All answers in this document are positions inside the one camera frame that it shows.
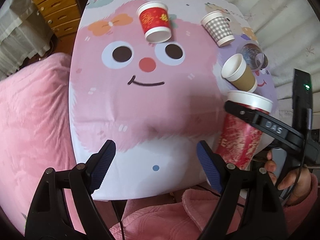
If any tall red paper cup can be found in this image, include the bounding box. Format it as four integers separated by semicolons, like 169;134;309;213
215;90;273;170

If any brown kraft paper cup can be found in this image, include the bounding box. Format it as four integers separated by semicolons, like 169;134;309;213
221;54;258;93

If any grey checkered paper cup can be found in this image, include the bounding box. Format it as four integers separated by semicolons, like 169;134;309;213
201;10;235;47

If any small red paper cup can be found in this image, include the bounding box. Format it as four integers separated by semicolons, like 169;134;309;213
137;1;171;43

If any right hand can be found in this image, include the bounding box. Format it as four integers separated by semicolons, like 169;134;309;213
264;151;311;206

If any pink fleece robe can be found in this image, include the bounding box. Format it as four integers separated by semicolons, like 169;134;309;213
109;174;320;240

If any pink bed blanket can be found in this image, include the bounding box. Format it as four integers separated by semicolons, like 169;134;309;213
0;53;75;233

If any white patterned curtain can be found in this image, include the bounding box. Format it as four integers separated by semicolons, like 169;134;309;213
226;0;319;129

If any white lace covered cabinet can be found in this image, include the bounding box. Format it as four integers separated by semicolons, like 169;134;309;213
1;0;53;80

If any black cable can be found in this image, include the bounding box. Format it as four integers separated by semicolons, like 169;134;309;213
112;107;313;240

